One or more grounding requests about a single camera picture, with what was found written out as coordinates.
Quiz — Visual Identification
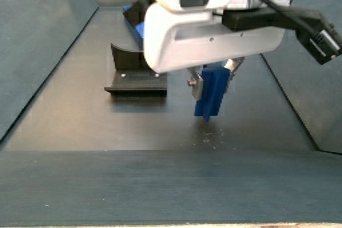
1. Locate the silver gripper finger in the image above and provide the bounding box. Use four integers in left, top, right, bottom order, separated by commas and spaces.
224, 57, 244, 72
187, 67, 204, 101

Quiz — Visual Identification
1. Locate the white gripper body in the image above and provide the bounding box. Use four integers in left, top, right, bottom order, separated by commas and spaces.
142, 0, 283, 73

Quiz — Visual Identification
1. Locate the blue star peg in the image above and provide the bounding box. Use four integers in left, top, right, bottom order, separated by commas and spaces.
193, 65, 231, 121

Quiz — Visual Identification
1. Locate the blue shape sorting board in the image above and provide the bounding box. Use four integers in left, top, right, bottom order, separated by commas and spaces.
122, 4, 144, 48

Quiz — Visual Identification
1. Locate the black curved holder stand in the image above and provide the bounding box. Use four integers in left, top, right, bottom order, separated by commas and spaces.
104, 44, 167, 96

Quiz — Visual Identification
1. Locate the black wrist camera with cable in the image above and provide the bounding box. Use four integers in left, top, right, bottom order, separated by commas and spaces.
221, 0, 342, 65

